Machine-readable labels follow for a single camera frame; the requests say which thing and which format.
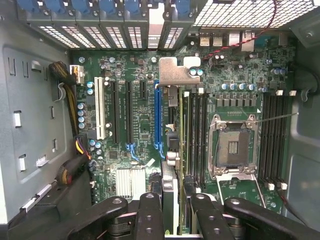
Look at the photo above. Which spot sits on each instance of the silver finned chipset heatsink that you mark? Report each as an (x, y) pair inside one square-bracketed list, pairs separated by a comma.
[(130, 183)]

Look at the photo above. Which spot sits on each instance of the thin metal locking lever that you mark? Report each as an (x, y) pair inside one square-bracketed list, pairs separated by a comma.
[(277, 118)]

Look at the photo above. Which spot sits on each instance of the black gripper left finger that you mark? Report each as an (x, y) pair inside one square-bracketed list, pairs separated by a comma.
[(148, 217)]

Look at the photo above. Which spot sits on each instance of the black open PC case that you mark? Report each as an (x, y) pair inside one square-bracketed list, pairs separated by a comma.
[(305, 150)]

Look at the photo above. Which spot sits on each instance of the black RAM slot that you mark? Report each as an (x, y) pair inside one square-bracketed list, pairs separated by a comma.
[(278, 140), (192, 140), (198, 140), (186, 94), (271, 140), (287, 140), (265, 140), (205, 140)]

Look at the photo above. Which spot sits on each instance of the CPU socket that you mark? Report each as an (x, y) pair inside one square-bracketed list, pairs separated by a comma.
[(233, 147)]

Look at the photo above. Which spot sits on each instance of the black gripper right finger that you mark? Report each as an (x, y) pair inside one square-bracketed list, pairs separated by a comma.
[(212, 220)]

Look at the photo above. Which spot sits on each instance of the green motherboard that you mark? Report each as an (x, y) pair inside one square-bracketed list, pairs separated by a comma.
[(140, 120)]

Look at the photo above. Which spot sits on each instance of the metal socket cover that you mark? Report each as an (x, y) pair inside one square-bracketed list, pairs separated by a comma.
[(235, 177)]

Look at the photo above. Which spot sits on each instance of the white expansion slot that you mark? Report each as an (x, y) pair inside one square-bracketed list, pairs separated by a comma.
[(100, 107)]

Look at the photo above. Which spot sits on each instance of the short black expansion slot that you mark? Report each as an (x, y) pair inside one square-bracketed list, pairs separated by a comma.
[(143, 90)]

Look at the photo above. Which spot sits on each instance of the blue expansion slot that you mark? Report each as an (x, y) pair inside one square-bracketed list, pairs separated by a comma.
[(157, 112)]

